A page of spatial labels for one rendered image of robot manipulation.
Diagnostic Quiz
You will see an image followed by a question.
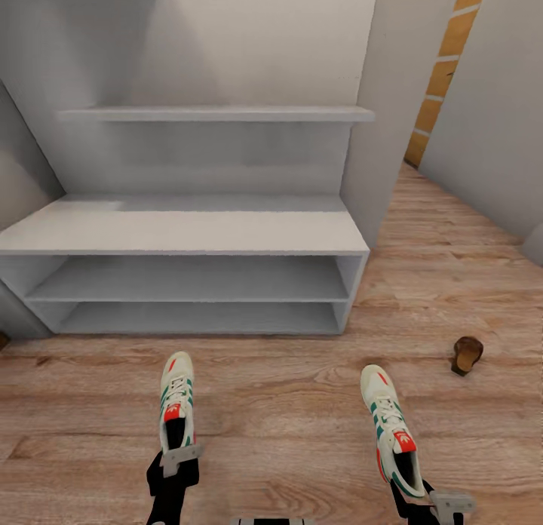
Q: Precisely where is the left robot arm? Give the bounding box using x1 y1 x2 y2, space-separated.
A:
146 443 204 525

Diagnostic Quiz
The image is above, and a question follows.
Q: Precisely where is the sandal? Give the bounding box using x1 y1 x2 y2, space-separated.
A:
451 336 483 376

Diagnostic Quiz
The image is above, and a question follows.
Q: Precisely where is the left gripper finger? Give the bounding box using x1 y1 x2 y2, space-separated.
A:
146 451 163 484

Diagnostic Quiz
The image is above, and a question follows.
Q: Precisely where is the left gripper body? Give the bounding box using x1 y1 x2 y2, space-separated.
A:
149 458 199 502

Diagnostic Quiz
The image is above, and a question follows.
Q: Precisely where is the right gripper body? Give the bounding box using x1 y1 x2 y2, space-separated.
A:
408 504 464 525

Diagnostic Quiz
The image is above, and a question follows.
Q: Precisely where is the gym shoe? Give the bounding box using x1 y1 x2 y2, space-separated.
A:
160 352 196 456
360 364 425 499

